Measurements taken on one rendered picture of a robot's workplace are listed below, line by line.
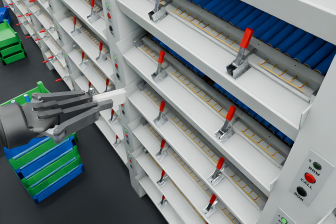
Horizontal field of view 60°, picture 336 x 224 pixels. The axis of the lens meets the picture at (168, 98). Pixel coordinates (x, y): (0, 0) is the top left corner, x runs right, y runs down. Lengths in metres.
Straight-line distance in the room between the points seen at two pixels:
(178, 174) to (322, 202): 0.61
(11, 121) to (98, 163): 1.33
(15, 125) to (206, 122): 0.42
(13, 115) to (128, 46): 0.52
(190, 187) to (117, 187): 0.74
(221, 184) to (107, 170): 1.05
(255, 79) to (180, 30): 0.22
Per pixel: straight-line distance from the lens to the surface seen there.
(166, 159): 1.11
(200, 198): 1.03
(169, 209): 1.43
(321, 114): 0.47
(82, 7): 1.28
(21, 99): 1.56
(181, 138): 0.92
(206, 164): 0.87
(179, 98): 0.78
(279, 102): 0.53
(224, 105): 0.72
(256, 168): 0.67
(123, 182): 1.73
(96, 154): 1.87
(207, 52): 0.62
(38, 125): 0.54
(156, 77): 0.82
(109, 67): 1.22
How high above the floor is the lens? 1.46
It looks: 43 degrees down
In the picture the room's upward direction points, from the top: straight up
